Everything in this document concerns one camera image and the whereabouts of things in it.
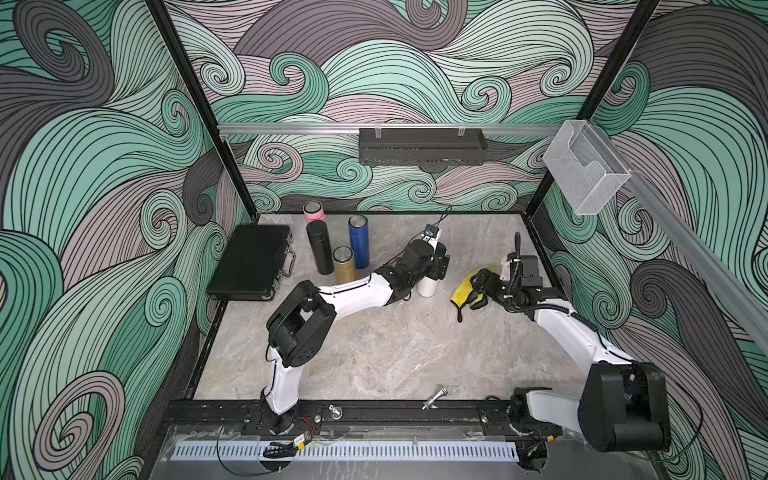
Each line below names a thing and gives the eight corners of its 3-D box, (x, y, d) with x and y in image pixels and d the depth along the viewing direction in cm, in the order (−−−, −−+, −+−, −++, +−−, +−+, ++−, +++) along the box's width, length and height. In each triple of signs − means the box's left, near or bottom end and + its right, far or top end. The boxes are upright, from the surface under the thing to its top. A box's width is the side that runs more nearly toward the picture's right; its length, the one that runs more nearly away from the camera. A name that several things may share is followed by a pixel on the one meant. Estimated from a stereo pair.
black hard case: (213, 300, 97) (205, 290, 93) (240, 235, 116) (234, 224, 111) (285, 300, 97) (280, 290, 93) (300, 235, 116) (297, 224, 111)
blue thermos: (352, 271, 104) (347, 233, 88) (353, 253, 109) (349, 214, 93) (369, 271, 104) (367, 233, 88) (369, 253, 109) (368, 214, 93)
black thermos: (315, 274, 102) (304, 237, 87) (318, 257, 106) (308, 220, 91) (332, 274, 102) (324, 237, 87) (334, 257, 106) (327, 220, 91)
